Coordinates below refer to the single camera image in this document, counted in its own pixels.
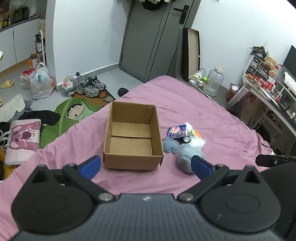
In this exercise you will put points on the clear plastic bag with items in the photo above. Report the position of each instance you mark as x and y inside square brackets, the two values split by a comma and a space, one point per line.
[68, 85]

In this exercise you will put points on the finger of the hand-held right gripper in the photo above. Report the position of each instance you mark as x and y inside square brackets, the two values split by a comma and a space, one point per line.
[275, 160]

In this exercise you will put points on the grey sneaker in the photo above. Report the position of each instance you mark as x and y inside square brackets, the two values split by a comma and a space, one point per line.
[97, 83]
[86, 90]

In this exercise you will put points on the grey drawer organiser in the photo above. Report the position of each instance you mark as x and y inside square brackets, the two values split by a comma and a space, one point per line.
[255, 66]

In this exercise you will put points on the white desk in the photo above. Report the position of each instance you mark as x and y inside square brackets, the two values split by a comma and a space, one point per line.
[272, 102]

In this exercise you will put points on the white cloth piece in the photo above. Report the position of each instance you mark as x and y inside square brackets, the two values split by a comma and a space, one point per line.
[197, 139]

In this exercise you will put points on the dark spray bottle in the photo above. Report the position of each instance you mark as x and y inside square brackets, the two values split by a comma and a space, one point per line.
[38, 44]

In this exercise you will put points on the white keyboard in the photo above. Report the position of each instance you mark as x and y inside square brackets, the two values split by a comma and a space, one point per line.
[290, 82]

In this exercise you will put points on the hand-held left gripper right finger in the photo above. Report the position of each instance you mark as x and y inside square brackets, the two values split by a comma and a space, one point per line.
[201, 166]

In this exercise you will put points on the large clear plastic bottle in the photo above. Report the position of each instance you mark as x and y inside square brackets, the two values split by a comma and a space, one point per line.
[214, 81]

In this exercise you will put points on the red white plastic bag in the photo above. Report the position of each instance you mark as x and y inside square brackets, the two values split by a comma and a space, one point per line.
[25, 80]

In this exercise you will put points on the white yellow bottle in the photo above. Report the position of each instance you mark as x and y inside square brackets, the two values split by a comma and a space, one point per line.
[197, 75]

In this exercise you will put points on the yellow slipper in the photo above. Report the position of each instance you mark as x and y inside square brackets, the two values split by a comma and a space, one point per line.
[6, 84]

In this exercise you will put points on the white cabinet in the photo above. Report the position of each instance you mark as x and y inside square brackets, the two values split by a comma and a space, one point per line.
[18, 41]

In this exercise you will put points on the woven snack basket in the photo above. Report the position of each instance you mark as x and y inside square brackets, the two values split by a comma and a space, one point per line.
[270, 62]

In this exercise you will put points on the black slipper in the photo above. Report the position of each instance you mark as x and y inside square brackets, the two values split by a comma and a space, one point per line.
[122, 91]

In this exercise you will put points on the green cartoon rug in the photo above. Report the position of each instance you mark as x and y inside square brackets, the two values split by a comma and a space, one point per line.
[62, 125]

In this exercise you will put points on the grey blue small plush cushion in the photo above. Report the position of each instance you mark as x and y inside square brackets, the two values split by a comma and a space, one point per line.
[170, 145]

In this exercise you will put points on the pink bed sheet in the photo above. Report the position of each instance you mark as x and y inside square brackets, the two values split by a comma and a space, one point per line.
[196, 104]

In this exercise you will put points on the white towel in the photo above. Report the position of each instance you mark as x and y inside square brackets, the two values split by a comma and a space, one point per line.
[11, 107]

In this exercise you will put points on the dark hanging clothes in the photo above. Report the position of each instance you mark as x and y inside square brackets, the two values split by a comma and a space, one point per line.
[151, 4]

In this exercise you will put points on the light blue plush toy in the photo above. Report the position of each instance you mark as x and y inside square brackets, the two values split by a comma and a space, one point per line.
[186, 156]

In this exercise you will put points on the brown cardboard box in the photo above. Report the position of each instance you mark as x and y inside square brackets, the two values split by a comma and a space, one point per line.
[133, 139]

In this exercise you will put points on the grey door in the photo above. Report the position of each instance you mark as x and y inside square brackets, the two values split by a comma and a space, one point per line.
[143, 46]

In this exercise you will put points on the red boxes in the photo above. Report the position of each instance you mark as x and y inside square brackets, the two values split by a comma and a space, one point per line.
[267, 83]

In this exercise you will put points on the black monitor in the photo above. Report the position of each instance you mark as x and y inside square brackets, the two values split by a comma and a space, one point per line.
[291, 60]

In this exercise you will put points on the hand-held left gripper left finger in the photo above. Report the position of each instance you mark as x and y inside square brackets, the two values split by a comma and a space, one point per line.
[91, 165]

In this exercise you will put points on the black framed wooden board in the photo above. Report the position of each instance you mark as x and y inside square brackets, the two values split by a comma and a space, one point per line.
[193, 53]

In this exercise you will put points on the blue tissue pack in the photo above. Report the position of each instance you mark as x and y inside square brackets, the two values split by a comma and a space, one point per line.
[177, 132]

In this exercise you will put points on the row of bottles and jars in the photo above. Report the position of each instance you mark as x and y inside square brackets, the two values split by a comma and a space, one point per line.
[13, 16]

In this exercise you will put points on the pink cartoon pillow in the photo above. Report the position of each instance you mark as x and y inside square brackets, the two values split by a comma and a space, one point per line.
[23, 141]

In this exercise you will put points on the black clothes pile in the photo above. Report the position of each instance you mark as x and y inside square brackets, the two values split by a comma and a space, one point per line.
[39, 115]

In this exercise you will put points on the red bottle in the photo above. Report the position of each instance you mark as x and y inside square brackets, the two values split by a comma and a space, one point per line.
[232, 92]

